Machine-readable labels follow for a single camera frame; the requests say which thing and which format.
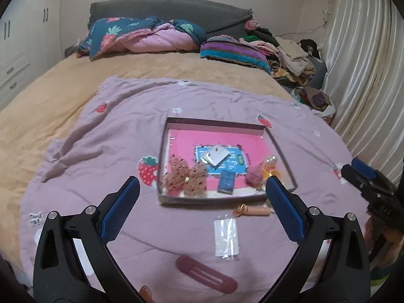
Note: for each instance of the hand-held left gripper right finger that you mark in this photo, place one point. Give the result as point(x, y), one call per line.
point(285, 210)

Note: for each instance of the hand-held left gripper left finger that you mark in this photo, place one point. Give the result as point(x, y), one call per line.
point(121, 210)

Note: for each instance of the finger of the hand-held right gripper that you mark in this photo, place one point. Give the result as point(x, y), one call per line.
point(355, 178)
point(364, 168)

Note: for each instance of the yellow hair clips packet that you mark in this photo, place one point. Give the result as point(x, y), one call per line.
point(270, 167)

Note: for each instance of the blue card packet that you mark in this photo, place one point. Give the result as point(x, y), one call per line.
point(226, 181)

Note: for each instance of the dark cardboard box tray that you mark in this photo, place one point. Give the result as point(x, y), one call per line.
point(214, 199)

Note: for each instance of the polka dot bow hair clip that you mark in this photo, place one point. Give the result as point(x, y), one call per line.
point(186, 178)

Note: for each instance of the white packet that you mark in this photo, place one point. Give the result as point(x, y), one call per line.
point(216, 156)

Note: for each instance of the person's right hand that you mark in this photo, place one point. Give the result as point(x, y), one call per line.
point(383, 243)

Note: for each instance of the clear plastic packet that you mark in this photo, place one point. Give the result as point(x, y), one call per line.
point(225, 238)

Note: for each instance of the purple printed blanket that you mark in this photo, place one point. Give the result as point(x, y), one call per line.
point(126, 139)

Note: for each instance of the bag of clothes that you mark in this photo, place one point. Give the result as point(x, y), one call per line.
point(315, 101)

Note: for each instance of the small orange object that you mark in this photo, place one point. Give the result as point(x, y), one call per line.
point(145, 293)

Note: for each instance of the cream curtain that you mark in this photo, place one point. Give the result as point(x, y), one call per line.
point(366, 69)

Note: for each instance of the maroon snap hair clip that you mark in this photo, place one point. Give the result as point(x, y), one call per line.
point(205, 274)

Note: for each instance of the black cloth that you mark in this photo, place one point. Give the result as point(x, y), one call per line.
point(311, 49)

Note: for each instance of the beige bed sheet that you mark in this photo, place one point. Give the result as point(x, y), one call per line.
point(63, 85)

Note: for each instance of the pile of clothes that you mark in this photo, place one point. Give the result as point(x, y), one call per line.
point(284, 53)

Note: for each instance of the striped pillow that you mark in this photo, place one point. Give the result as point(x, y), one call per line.
point(233, 52)

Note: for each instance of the floral pink and blue quilt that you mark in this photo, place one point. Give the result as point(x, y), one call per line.
point(142, 36)

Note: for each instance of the white wardrobe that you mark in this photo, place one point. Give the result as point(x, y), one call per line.
point(22, 31)

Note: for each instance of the grey bed headboard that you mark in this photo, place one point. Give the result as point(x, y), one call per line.
point(176, 11)

